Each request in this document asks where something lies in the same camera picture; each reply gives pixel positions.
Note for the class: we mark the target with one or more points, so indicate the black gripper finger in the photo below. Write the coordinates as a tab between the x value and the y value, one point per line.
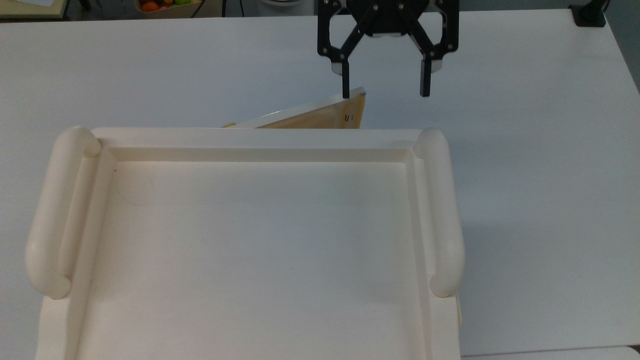
425	75
345	75

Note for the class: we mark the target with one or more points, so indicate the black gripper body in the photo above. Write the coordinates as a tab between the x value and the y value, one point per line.
387	17

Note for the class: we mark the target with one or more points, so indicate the cream white cabinet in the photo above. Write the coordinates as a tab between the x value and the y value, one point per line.
260	240

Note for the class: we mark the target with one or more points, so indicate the black table clamp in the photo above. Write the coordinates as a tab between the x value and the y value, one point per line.
589	16

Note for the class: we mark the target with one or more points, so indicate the bowl of fruit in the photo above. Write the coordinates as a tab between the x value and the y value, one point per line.
150	6

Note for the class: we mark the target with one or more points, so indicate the yellow wooden board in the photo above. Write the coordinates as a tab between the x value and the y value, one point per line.
30	7

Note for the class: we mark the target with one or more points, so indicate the cream rounded cabinet rail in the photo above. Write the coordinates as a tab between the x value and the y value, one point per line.
47	215
444	210

